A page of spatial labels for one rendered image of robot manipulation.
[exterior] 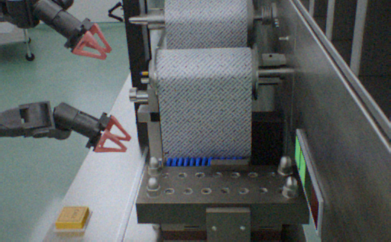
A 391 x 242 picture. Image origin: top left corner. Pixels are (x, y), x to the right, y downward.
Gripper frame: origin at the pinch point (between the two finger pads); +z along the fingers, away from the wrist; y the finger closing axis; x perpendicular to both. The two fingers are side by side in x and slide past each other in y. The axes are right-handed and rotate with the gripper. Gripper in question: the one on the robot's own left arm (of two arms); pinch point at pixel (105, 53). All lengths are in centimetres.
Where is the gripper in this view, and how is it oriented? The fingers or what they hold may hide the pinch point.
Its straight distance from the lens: 122.3
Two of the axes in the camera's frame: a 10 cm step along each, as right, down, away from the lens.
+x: 6.0, -7.1, -3.5
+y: -0.4, 4.1, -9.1
